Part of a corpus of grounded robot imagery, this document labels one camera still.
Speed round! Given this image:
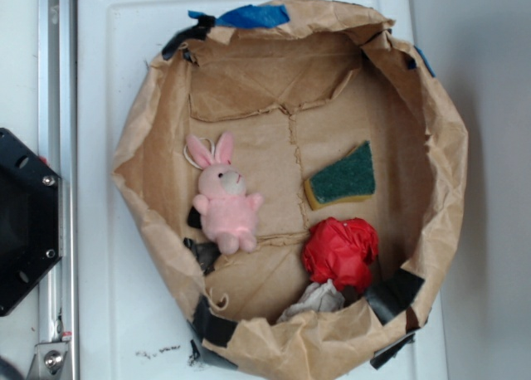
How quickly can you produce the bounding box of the green and yellow sponge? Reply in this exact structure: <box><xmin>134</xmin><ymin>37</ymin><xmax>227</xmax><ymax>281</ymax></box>
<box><xmin>304</xmin><ymin>141</ymin><xmax>376</xmax><ymax>210</ymax></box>

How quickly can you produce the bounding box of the brown paper bag bin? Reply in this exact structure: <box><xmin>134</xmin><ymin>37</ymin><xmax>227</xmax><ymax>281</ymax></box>
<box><xmin>113</xmin><ymin>0</ymin><xmax>468</xmax><ymax>379</ymax></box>

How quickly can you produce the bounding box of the pink plush bunny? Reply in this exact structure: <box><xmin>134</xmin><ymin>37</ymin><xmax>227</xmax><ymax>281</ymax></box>
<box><xmin>183</xmin><ymin>132</ymin><xmax>264</xmax><ymax>255</ymax></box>

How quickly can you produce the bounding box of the red crumpled plastic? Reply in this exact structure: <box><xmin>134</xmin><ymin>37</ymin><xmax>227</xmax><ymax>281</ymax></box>
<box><xmin>301</xmin><ymin>217</ymin><xmax>378</xmax><ymax>294</ymax></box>

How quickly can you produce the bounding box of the white crumpled cloth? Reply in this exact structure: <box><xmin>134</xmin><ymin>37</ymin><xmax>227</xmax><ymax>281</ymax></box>
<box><xmin>277</xmin><ymin>279</ymin><xmax>345</xmax><ymax>323</ymax></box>

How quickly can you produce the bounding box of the blue tape strip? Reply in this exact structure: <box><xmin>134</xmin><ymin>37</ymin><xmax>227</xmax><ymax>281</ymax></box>
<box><xmin>188</xmin><ymin>4</ymin><xmax>290</xmax><ymax>29</ymax></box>

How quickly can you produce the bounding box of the black tape patch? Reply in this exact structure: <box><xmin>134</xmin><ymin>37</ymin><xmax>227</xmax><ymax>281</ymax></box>
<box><xmin>364</xmin><ymin>269</ymin><xmax>425</xmax><ymax>325</ymax></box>

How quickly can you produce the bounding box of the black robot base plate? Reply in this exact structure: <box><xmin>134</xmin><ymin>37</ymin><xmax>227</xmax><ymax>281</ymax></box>
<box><xmin>0</xmin><ymin>128</ymin><xmax>61</xmax><ymax>317</ymax></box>

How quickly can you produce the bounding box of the aluminium frame rail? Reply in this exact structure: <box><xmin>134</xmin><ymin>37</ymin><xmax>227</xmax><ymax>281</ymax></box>
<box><xmin>28</xmin><ymin>0</ymin><xmax>80</xmax><ymax>379</ymax></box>

